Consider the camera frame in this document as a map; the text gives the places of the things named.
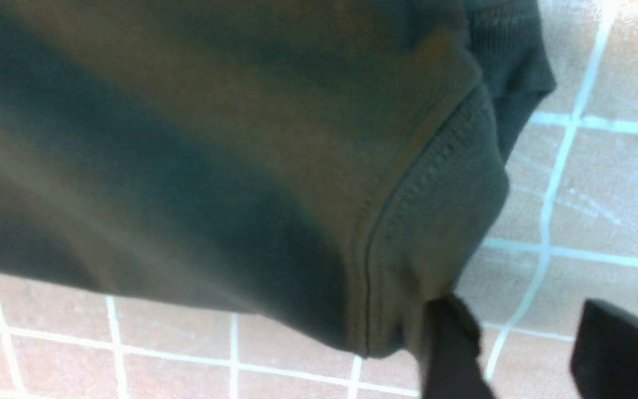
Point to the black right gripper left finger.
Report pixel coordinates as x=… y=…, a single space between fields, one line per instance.
x=454 y=339

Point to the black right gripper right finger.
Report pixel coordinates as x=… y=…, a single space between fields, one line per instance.
x=604 y=362

